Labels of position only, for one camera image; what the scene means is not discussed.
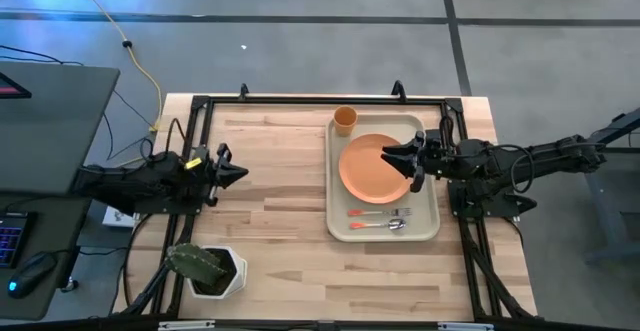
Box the white hexagonal plant pot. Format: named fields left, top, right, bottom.
left=185, top=244, right=249, bottom=301

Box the black computer mouse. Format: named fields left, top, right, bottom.
left=6, top=250, right=59, bottom=300

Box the black aluminium table frame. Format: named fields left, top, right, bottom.
left=119, top=93, right=539, bottom=322

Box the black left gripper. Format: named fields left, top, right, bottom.
left=196, top=142, right=250, bottom=208

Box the black backlit keyboard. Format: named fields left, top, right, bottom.
left=0, top=210, right=37, bottom=270

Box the yellow cable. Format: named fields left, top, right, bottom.
left=64, top=0, right=164, bottom=135

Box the green cactus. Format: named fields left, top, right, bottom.
left=164, top=243, right=229, bottom=287

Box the grey desk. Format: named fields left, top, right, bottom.
left=0, top=60, right=122, bottom=322

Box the dark laptop screen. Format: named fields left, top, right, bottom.
left=0, top=70, right=33, bottom=100

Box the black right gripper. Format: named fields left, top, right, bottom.
left=379, top=127, right=457, bottom=195

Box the small white box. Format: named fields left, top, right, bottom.
left=101, top=205, right=139, bottom=229

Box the orange plastic cup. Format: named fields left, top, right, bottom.
left=333, top=105, right=359, bottom=138

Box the beige plastic tray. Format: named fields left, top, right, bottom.
left=325, top=113, right=442, bottom=243

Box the black floor cable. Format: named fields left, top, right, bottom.
left=0, top=44, right=157, bottom=163

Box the metal spoon with orange handle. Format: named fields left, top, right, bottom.
left=349, top=218, right=407, bottom=232

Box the orange plastic plate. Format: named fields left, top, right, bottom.
left=338, top=133, right=414, bottom=205

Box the metal fork with orange handle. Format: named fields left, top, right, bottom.
left=347, top=207, right=413, bottom=218

